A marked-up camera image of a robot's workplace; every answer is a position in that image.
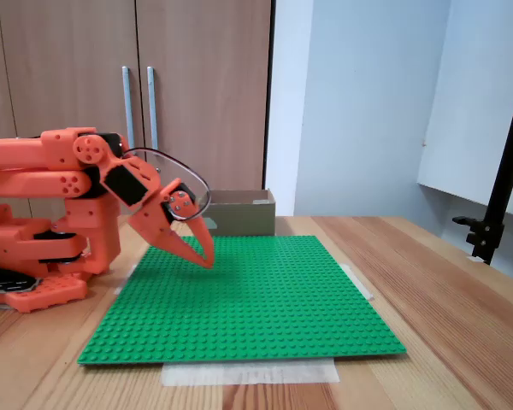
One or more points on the wide masking tape strip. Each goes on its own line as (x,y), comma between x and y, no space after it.
(248,373)

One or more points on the brown wooden cabinet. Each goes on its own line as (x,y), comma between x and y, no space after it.
(196,64)

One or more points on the green lego baseplate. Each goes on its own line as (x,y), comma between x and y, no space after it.
(239,316)

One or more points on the brown cardboard box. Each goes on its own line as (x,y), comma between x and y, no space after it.
(248,218)

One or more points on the short masking tape strip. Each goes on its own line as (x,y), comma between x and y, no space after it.
(359,284)
(124,284)

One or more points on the black camera stand with clamp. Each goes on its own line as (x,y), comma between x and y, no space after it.
(502,183)

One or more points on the small white tape piece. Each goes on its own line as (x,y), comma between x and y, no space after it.
(476,259)

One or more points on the white board panel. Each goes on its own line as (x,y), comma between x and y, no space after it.
(466,107)

